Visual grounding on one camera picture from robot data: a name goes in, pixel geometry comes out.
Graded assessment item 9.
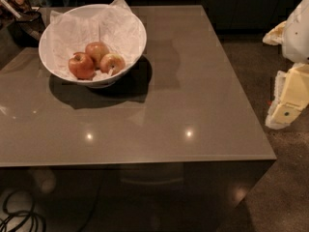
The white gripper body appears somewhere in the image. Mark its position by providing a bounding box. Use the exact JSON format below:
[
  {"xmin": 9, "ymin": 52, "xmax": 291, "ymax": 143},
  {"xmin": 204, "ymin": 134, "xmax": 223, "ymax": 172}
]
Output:
[{"xmin": 282, "ymin": 0, "xmax": 309, "ymax": 64}]

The dark bag on table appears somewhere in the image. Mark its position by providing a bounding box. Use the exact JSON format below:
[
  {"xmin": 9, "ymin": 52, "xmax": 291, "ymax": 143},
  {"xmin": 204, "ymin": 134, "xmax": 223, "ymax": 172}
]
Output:
[{"xmin": 0, "ymin": 0, "xmax": 45, "ymax": 47}]

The white paper liner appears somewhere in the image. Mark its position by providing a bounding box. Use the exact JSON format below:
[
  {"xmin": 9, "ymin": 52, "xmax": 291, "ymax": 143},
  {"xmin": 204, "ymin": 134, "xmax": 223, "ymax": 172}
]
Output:
[{"xmin": 48, "ymin": 0, "xmax": 145, "ymax": 82}]

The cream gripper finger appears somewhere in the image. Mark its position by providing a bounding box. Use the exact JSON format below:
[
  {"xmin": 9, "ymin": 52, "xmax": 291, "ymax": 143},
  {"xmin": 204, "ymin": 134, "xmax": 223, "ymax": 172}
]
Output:
[
  {"xmin": 263, "ymin": 21, "xmax": 286, "ymax": 45},
  {"xmin": 266, "ymin": 63, "xmax": 309, "ymax": 130}
]

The black cable on floor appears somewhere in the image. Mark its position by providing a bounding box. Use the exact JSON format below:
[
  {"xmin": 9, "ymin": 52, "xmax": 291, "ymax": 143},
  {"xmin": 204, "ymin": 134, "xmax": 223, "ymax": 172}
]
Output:
[{"xmin": 0, "ymin": 188, "xmax": 46, "ymax": 232}]

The red apple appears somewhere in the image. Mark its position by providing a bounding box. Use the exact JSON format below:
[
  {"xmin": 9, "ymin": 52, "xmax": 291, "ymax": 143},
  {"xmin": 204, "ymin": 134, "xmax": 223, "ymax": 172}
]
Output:
[
  {"xmin": 68, "ymin": 52, "xmax": 95, "ymax": 79},
  {"xmin": 85, "ymin": 42, "xmax": 109, "ymax": 68},
  {"xmin": 99, "ymin": 53, "xmax": 126, "ymax": 75}
]

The white bowl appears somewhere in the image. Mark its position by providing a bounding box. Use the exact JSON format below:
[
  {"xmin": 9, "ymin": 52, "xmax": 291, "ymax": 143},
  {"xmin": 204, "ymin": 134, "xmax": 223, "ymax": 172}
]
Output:
[{"xmin": 38, "ymin": 3, "xmax": 148, "ymax": 89}]

